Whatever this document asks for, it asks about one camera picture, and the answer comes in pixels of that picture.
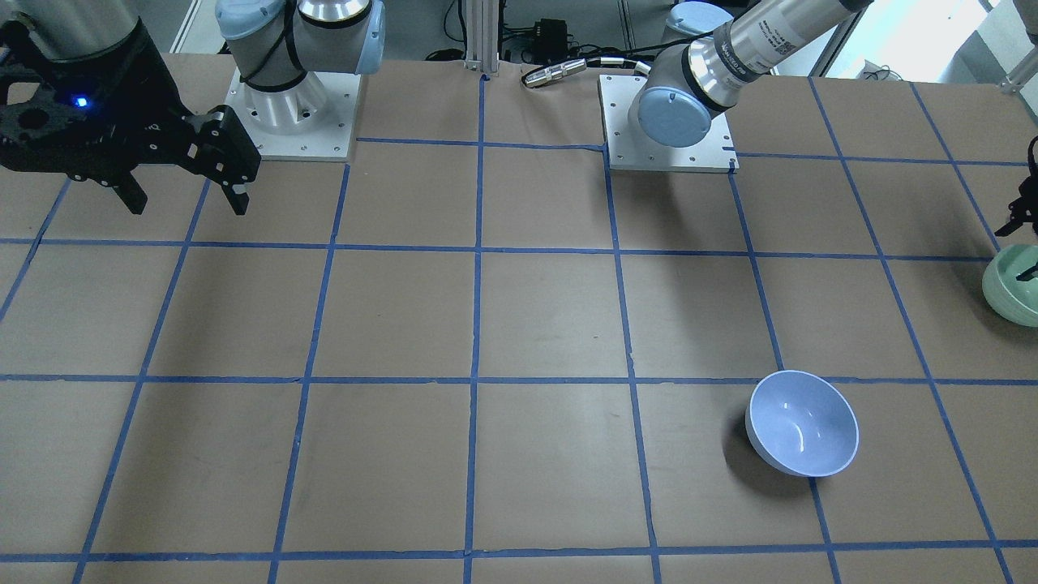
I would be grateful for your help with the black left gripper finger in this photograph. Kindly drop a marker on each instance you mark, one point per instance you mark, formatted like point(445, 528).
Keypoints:
point(1028, 274)
point(1023, 210)

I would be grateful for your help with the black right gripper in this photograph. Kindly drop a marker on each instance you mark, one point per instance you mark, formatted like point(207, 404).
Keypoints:
point(151, 91)

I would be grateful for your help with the green bowl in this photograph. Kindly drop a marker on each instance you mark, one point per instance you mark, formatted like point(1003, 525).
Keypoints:
point(1015, 301)

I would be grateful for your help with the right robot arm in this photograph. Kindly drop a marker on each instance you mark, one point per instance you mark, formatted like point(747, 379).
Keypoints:
point(275, 43)

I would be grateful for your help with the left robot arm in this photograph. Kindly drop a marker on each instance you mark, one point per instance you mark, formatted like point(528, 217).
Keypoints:
point(844, 170)

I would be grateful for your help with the blue bowl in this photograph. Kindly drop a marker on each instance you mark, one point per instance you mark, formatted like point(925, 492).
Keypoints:
point(801, 425)

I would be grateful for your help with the black power adapter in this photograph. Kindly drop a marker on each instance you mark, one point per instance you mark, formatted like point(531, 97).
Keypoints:
point(550, 38)

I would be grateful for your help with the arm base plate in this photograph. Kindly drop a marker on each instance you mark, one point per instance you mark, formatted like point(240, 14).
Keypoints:
point(315, 121)
point(630, 148)

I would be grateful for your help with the aluminium frame post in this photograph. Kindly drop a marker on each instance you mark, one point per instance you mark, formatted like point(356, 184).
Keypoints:
point(482, 36)

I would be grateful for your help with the silver cable connector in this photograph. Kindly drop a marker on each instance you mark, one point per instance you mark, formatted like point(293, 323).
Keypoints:
point(552, 73)

